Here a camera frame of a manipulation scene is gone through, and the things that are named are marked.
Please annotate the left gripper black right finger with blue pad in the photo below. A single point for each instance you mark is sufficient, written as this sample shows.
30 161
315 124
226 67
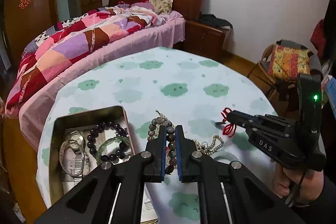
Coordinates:
228 193

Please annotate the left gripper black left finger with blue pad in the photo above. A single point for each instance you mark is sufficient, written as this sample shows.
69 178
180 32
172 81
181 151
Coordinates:
112 193

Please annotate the black blue fingers of the right gripper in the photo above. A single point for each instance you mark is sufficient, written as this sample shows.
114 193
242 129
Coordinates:
268 125

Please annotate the red knot cord pendant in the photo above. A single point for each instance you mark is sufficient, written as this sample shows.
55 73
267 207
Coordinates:
228 128

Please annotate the green jade bangle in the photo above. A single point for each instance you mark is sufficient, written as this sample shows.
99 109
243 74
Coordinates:
115 150

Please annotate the pink metal tin box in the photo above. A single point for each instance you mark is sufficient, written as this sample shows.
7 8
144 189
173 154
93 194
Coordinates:
90 146

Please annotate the person's right hand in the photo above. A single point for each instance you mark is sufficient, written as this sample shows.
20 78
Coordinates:
311 184

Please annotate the silver wristwatch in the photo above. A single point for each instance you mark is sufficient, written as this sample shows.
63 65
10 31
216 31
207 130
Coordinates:
73 160

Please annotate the wicker chair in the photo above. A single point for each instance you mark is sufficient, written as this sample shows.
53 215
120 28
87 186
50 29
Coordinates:
287 90

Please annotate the colourful floral cushion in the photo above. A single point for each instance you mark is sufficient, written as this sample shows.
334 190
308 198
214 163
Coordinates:
287 63

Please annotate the wooden nightstand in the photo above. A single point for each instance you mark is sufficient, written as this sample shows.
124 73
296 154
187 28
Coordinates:
205 40

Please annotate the pink bed sheet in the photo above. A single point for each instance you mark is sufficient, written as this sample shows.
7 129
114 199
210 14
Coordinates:
33 114

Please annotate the dark clothes on nightstand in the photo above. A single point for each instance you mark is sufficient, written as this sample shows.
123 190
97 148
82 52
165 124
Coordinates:
213 21

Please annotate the floral pillow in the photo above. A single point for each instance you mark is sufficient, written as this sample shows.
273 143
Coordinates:
162 6

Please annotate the patchwork quilt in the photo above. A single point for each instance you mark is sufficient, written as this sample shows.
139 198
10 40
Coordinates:
68 42

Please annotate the red double happiness decal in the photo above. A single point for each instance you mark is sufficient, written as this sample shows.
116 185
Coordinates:
24 3

